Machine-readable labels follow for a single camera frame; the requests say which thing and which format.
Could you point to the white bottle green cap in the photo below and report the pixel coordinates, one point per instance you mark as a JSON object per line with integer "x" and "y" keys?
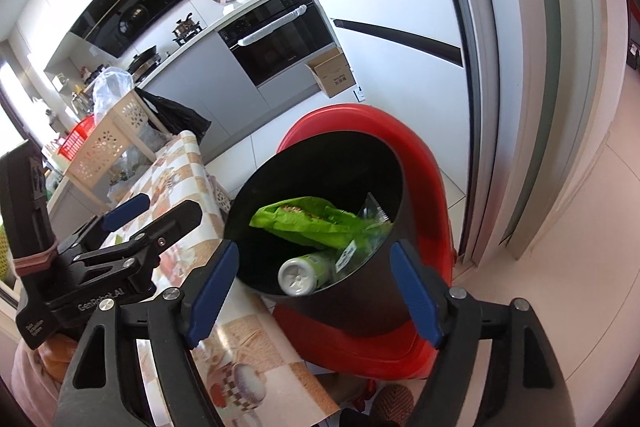
{"x": 303, "y": 275}

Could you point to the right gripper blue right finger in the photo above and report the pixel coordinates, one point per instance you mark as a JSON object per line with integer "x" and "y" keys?
{"x": 524, "y": 383}

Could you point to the red plastic stool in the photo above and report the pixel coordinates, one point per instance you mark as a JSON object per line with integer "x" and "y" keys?
{"x": 360, "y": 326}

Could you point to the red plastic basket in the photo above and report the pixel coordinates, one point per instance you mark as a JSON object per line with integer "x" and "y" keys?
{"x": 71, "y": 145}

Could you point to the black built-in oven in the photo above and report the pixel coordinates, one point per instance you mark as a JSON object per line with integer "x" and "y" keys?
{"x": 275, "y": 35}

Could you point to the white refrigerator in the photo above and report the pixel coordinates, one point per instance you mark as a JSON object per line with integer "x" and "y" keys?
{"x": 407, "y": 57}

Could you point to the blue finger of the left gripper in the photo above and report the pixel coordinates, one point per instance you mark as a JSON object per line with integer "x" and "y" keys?
{"x": 91, "y": 235}
{"x": 127, "y": 267}

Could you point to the black cooking pot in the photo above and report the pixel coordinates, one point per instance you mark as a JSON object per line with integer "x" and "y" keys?
{"x": 186, "y": 29}

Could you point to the black garment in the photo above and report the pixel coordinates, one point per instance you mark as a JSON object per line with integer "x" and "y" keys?
{"x": 174, "y": 116}

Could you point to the green plastic bag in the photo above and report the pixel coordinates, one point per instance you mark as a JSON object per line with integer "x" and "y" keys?
{"x": 309, "y": 221}

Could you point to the black trash bin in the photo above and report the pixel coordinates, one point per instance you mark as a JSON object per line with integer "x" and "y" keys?
{"x": 341, "y": 195}

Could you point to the pink sleeved left forearm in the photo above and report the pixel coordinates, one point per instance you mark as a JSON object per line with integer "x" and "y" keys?
{"x": 33, "y": 388}

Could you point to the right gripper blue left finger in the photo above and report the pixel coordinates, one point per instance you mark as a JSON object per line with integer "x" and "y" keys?
{"x": 103, "y": 385}

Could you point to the cardboard box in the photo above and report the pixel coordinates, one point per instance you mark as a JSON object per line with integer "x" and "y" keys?
{"x": 332, "y": 72}

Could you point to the person's left hand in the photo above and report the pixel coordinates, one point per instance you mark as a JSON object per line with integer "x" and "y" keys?
{"x": 56, "y": 353}

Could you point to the crumpled clear plastic bag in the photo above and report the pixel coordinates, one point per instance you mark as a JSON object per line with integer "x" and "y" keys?
{"x": 364, "y": 245}

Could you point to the beige perforated plastic rack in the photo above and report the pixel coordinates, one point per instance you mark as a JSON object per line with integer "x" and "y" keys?
{"x": 119, "y": 128}

